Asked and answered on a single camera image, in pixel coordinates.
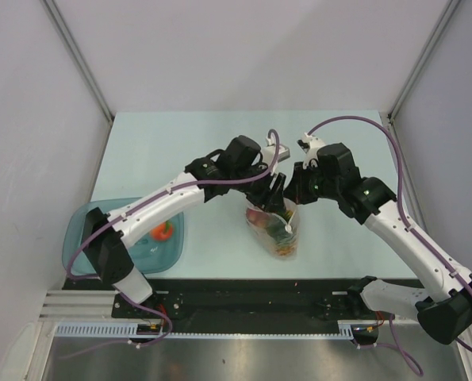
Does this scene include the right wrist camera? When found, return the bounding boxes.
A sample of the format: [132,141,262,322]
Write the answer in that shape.
[297,133,326,170]

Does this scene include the right aluminium frame post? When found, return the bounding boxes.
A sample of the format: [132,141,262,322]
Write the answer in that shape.
[386,0,462,123]

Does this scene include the white slotted cable duct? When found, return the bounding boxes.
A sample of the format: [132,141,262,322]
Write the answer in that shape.
[54,320,358,341]

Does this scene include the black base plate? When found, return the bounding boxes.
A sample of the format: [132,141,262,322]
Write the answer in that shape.
[63,277,396,337]

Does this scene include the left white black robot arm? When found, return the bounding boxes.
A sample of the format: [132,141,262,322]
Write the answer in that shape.
[79,129,290,318]

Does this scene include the fake peach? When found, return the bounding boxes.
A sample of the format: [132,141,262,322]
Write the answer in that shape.
[149,221,175,242]

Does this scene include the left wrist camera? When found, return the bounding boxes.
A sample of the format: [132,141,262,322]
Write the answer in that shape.
[261,137,290,164]

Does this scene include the teal plastic container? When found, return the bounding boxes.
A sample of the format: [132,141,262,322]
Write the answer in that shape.
[62,198,184,275]

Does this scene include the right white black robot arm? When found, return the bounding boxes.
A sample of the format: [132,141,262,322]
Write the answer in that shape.
[285,139,472,344]

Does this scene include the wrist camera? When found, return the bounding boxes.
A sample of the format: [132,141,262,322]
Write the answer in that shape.
[297,133,326,170]
[261,137,290,164]

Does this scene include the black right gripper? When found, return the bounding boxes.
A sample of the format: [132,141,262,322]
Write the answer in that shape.
[283,160,340,205]

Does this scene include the fake pineapple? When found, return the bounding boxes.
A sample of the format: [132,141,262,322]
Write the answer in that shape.
[265,210,297,257]

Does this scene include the aluminium frame post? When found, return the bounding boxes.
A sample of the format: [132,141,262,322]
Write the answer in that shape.
[40,0,115,125]
[386,0,462,123]

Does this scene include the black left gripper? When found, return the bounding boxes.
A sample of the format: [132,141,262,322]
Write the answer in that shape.
[232,161,286,214]

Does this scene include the left aluminium frame post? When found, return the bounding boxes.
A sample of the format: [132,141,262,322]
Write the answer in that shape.
[40,0,115,125]

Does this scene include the clear dotted zip top bag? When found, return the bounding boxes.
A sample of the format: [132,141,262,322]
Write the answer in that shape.
[245,198,300,260]

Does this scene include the fake red grapes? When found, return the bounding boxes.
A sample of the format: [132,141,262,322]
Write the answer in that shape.
[246,208,272,229]

